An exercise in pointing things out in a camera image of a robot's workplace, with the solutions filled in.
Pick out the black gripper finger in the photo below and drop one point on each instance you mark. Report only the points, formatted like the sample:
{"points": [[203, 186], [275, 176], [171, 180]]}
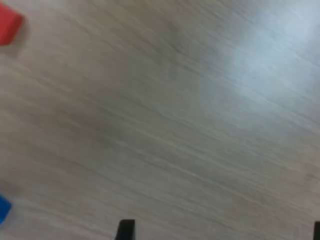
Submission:
{"points": [[317, 231], [126, 231]]}

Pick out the blue cube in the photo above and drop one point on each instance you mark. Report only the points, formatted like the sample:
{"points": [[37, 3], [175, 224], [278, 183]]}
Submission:
{"points": [[3, 210]]}

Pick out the red cube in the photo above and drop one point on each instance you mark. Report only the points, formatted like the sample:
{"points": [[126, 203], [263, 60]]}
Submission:
{"points": [[8, 25]]}

